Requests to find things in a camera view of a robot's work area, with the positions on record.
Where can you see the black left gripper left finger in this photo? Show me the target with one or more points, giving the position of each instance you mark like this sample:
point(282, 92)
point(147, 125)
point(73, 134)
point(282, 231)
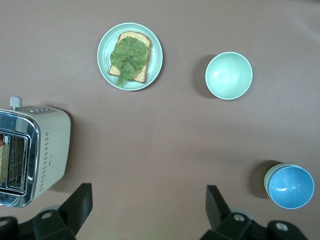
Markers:
point(62, 220)

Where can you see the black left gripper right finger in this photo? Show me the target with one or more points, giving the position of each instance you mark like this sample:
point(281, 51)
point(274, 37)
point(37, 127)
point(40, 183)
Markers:
point(225, 225)

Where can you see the green bowl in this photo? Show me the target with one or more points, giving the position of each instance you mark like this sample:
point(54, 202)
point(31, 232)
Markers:
point(228, 75)
point(267, 181)

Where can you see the blue bowl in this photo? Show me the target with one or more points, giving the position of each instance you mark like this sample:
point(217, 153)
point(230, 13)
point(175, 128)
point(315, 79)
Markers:
point(291, 187)

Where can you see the cream and chrome toaster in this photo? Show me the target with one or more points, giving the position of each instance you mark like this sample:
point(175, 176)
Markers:
point(52, 145)

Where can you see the brown bread slice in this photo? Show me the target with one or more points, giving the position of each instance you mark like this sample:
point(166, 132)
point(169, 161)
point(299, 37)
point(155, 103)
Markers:
point(2, 160)

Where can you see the brown table cloth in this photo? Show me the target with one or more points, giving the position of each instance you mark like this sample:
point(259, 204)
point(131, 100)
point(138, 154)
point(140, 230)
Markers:
point(160, 130)

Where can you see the toast slice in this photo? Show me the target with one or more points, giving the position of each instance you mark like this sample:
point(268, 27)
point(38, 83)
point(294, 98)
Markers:
point(143, 75)

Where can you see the green lettuce leaf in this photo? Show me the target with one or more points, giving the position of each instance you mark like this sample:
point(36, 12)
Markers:
point(128, 56)

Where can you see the green plate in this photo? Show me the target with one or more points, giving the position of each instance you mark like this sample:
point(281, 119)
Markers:
point(155, 57)

